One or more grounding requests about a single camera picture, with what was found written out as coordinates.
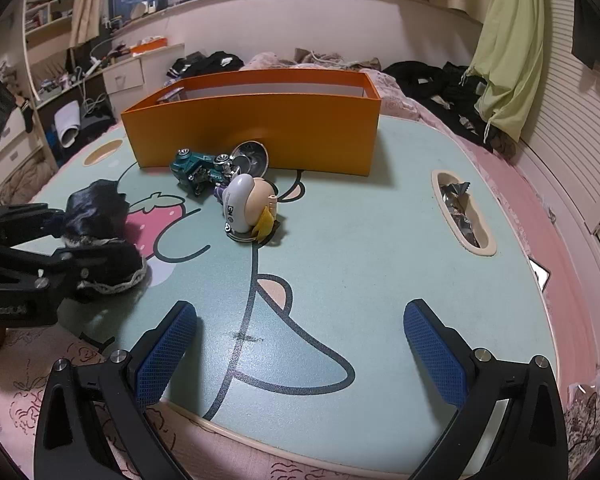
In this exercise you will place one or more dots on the pink floral blanket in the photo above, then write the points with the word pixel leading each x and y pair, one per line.
pixel 320 60

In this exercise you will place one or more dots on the crumpled wrappers in slot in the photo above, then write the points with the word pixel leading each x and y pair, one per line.
pixel 462 215

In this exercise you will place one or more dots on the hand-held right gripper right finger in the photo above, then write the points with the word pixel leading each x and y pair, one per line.
pixel 435 355

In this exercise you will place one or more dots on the white bookshelf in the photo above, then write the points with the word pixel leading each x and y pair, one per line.
pixel 47 25

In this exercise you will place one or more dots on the white cap chibi figurine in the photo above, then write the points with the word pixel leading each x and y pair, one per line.
pixel 247 200

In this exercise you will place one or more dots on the dark phone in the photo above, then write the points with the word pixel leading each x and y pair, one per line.
pixel 540 275

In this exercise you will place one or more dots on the pile of black clothes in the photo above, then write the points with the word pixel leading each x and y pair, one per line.
pixel 430 80

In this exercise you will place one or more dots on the black hanging garment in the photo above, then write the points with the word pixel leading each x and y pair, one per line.
pixel 597 30

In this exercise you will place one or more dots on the orange cardboard box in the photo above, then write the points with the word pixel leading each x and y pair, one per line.
pixel 260 130

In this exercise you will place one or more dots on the dark floral cloth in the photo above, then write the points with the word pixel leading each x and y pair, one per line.
pixel 585 415

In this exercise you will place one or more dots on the black white striped clothes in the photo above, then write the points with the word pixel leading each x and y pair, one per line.
pixel 205 65

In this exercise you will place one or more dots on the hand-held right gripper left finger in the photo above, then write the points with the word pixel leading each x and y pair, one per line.
pixel 165 355

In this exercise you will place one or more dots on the metal bowl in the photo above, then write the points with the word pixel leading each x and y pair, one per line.
pixel 252 157

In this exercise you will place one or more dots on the white low drawer unit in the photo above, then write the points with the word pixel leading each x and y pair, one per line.
pixel 12 150

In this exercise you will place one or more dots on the white louvered closet door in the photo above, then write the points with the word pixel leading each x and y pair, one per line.
pixel 575 135

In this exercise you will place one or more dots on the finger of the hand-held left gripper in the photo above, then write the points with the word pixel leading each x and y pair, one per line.
pixel 25 222
pixel 35 265

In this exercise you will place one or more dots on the white drawer cabinet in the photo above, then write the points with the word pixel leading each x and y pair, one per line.
pixel 130 75

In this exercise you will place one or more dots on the black lace doll dress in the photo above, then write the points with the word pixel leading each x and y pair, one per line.
pixel 100 210

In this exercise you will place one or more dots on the beige window curtain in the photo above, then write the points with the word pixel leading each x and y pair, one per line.
pixel 90 0

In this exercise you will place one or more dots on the green toy truck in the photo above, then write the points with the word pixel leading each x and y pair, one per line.
pixel 195 170

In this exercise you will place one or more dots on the light green hanging cloth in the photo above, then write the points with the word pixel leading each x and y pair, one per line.
pixel 510 50

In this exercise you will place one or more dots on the orange tissue box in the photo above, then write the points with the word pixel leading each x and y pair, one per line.
pixel 148 46

